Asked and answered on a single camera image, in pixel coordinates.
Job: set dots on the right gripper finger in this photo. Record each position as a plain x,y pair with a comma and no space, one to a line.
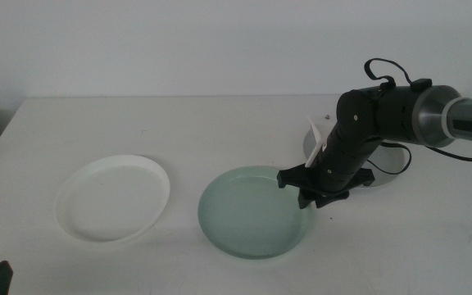
306,200
328,200

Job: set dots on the grey shallow bowl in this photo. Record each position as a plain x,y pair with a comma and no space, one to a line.
389,160

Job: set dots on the pale green shallow bowl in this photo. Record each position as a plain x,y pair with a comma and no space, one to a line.
248,213

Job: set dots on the white shallow bowl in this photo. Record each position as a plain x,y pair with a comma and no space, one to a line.
113,201

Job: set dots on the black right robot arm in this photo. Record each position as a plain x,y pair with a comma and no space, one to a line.
404,114

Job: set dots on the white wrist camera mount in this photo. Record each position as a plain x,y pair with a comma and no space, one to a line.
316,151

